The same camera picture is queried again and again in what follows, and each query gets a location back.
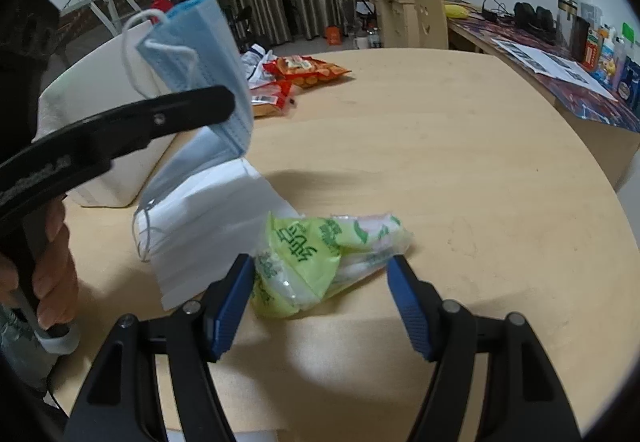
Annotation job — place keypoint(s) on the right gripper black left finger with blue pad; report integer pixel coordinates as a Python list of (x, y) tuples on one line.
[(120, 398)]

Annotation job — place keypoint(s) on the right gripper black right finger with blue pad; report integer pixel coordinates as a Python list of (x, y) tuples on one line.
[(524, 399)]

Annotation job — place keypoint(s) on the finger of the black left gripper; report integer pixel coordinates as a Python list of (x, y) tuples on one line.
[(95, 142)]

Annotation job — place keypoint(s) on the blue face mask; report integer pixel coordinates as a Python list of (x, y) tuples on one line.
[(191, 49)]

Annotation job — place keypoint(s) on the green tissue packet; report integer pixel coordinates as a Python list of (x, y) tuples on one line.
[(301, 262)]

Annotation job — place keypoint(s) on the person's left hand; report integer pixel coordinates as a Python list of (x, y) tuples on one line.
[(55, 281)]

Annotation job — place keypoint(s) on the white styrofoam box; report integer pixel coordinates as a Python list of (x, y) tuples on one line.
[(95, 89)]

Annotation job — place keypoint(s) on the grey jacket sleeve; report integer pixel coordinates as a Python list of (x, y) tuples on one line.
[(24, 353)]

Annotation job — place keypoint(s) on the white paper napkin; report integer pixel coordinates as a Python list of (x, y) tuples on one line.
[(192, 237)]

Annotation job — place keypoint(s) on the blue white packet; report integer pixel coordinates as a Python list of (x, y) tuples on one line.
[(253, 61)]

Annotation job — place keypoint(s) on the red bread packet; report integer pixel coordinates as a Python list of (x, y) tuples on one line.
[(274, 99)]

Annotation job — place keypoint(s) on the red snack bag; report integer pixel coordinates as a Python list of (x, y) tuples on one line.
[(304, 71)]

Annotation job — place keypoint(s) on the printed paper sheets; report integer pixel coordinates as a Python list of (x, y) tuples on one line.
[(552, 66)]

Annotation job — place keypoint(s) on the wooden cabinet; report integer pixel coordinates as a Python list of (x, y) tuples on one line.
[(397, 23)]

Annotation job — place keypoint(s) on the wooden chair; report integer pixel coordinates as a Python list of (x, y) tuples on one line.
[(432, 24)]

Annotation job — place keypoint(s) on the yellow banana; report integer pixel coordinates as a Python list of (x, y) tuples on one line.
[(456, 12)]

